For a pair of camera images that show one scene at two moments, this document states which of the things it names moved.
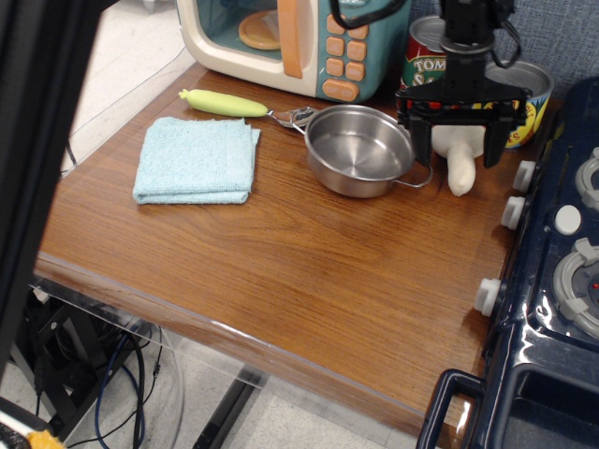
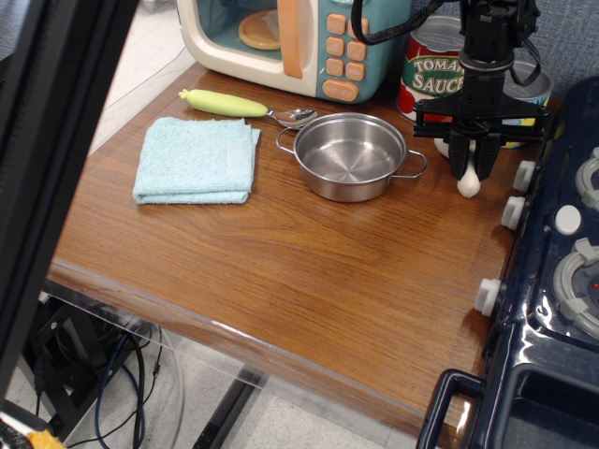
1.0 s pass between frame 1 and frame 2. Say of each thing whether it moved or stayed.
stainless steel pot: moved
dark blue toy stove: stayed
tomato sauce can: stayed
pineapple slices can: stayed
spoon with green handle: stayed
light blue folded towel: stayed
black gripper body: moved
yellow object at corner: stayed
